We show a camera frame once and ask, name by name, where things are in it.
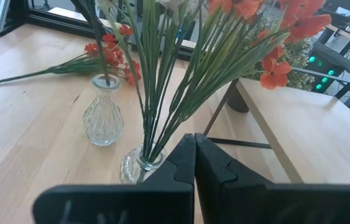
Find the orange artificial flower bunch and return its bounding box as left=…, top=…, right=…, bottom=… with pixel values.
left=149, top=0, right=333, bottom=163

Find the black rig frame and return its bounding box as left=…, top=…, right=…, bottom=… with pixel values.
left=0, top=0, right=195, bottom=62

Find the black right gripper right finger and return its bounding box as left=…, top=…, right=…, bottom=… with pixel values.
left=195, top=133, right=350, bottom=224

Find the red artificial flower bunch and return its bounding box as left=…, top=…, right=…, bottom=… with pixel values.
left=0, top=24, right=142, bottom=88

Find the white artificial flower bunch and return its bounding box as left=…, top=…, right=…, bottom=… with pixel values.
left=94, top=0, right=195, bottom=163

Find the ribbed glass jar vase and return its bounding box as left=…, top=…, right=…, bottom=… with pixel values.
left=119, top=143, right=168, bottom=185

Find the black device with green lights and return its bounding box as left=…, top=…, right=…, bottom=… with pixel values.
left=304, top=50, right=347, bottom=95

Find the fluted narrow-neck glass vase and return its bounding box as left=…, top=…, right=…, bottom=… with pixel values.
left=82, top=73, right=125, bottom=147

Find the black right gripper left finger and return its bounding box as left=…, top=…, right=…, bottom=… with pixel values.
left=31, top=133, right=197, bottom=224

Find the blue artificial flower bunch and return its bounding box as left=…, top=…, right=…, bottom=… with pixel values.
left=86, top=0, right=112, bottom=88

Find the wooden shelf with black frame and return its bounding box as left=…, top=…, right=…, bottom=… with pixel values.
left=203, top=66, right=350, bottom=185

